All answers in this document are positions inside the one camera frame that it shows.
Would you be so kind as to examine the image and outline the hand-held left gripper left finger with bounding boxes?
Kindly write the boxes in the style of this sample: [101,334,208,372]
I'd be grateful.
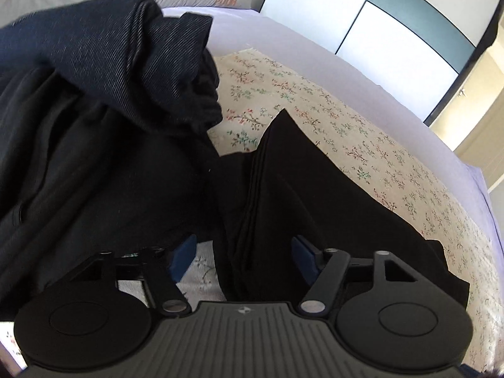
[77,234,198,318]

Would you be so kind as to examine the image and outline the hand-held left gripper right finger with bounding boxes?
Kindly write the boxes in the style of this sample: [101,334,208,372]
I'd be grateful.
[290,235,430,318]

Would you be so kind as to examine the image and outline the black pants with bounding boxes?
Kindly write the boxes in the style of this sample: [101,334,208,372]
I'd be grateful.
[215,108,471,316]

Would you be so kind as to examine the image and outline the dark grey pants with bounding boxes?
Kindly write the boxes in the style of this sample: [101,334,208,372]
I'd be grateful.
[0,67,237,319]

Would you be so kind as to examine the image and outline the navy denim pants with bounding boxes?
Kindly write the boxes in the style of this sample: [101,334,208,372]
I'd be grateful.
[0,0,225,135]

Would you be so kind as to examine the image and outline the floral blanket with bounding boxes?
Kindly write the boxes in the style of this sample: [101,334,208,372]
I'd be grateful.
[0,49,504,371]

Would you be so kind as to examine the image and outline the cream door with small handle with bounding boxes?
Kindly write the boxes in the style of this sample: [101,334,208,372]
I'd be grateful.
[429,41,504,193]

